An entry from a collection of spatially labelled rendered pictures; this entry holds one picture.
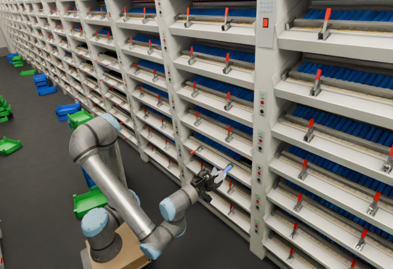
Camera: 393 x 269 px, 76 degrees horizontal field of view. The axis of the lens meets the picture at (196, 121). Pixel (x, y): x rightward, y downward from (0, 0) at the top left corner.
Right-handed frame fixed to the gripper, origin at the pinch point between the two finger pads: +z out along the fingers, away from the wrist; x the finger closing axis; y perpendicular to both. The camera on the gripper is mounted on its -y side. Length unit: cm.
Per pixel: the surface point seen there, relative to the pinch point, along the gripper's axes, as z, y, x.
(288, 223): 17.4, -27.3, -29.2
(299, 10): 27, 75, -19
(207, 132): 12.8, 9.6, 24.5
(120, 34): 16, 58, 121
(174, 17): 17, 72, 49
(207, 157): 12.7, -9.7, 25.9
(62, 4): 18, 79, 261
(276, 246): 15, -48, -26
